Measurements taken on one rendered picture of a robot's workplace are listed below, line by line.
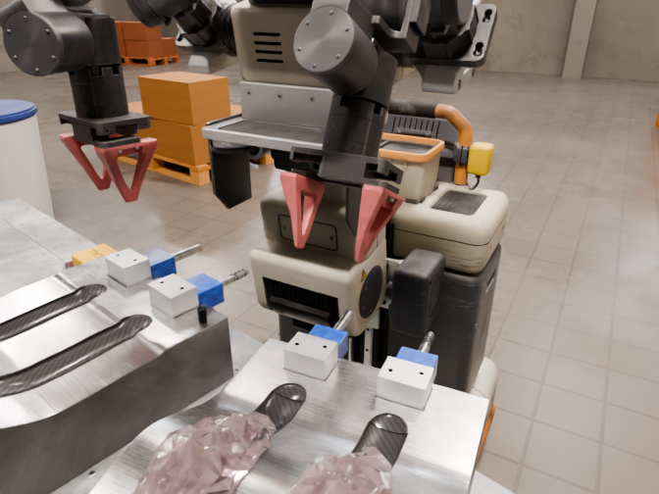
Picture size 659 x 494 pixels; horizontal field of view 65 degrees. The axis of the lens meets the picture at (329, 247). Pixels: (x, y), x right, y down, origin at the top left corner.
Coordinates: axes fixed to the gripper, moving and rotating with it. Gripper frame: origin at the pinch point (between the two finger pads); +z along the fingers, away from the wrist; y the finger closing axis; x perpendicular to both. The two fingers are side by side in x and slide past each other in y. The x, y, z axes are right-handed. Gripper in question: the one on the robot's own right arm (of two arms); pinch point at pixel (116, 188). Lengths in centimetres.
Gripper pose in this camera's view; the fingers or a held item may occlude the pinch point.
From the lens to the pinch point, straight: 69.4
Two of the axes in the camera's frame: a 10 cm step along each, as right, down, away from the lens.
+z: 0.0, 9.1, 4.1
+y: 7.5, 2.8, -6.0
